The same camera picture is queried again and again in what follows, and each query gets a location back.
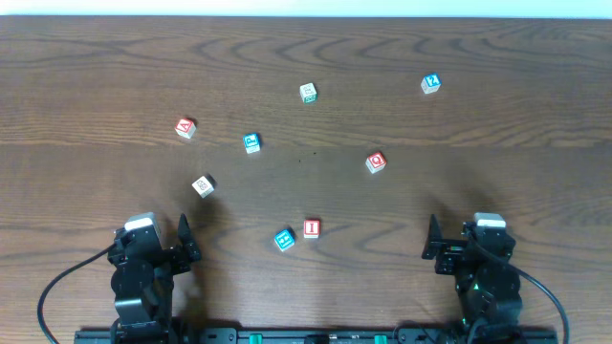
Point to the blue number 2 block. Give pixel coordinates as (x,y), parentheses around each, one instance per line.
(431,83)

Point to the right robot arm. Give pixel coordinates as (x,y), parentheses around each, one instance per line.
(487,288)

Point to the green number 5 block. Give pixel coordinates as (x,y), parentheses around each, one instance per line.
(308,93)

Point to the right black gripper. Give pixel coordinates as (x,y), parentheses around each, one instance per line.
(443,251)

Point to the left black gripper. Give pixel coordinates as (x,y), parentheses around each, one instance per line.
(181,255)

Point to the red letter Q block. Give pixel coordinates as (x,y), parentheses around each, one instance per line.
(376,162)

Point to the blue letter P block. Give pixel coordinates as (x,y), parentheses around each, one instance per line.
(252,143)

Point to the blue letter H block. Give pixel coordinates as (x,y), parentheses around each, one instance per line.
(284,239)

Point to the pineapple green B block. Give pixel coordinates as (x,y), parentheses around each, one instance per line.
(203,186)

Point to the red letter I block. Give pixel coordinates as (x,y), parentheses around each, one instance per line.
(311,228)

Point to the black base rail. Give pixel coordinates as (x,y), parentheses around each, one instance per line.
(409,335)

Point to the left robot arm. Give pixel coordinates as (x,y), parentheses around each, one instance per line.
(143,281)

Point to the red letter A block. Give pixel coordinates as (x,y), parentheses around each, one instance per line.
(186,128)

